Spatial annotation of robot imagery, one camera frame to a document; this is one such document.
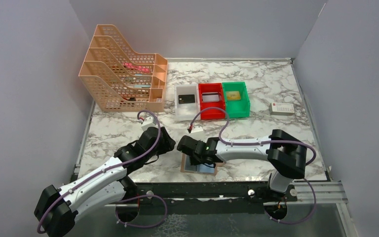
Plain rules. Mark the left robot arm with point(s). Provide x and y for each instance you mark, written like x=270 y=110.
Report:
x=58 y=209

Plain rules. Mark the black mounting rail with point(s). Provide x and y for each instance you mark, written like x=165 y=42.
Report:
x=192 y=198

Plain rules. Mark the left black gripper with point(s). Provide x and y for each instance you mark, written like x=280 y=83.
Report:
x=168 y=143

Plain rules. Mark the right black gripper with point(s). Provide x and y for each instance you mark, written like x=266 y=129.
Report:
x=194 y=161

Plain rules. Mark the green plastic bin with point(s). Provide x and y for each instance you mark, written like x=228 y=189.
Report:
x=241 y=108

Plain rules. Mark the red plastic bin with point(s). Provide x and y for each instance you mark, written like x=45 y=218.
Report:
x=212 y=113

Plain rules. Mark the pink items in organizer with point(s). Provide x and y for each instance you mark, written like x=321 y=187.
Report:
x=136 y=69

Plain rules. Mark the black credit card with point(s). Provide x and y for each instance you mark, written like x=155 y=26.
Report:
x=186 y=99

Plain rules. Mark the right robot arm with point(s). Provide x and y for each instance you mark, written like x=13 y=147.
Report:
x=286 y=154

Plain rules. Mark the white box with red label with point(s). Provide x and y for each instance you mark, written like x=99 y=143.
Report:
x=281 y=109

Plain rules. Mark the gold card in green bin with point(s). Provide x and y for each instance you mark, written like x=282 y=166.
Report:
x=233 y=95

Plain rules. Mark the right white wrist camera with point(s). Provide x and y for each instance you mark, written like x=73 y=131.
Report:
x=197 y=129

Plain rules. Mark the red black stamp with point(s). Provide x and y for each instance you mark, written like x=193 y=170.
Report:
x=130 y=99

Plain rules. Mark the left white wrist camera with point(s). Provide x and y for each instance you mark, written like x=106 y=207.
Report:
x=147 y=123

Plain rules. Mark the aluminium frame rail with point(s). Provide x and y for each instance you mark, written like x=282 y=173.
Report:
x=318 y=192

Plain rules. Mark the peach plastic file organizer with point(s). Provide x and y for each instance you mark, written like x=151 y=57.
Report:
x=108 y=82

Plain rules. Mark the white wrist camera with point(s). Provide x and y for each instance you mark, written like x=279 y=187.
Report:
x=197 y=129
x=147 y=123

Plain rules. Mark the white plastic bin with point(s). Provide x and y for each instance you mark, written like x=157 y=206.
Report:
x=187 y=104

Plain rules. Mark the white card in red bin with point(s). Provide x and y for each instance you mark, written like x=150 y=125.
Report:
x=210 y=97

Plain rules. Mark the light blue credit card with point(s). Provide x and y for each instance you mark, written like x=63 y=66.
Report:
x=201 y=169

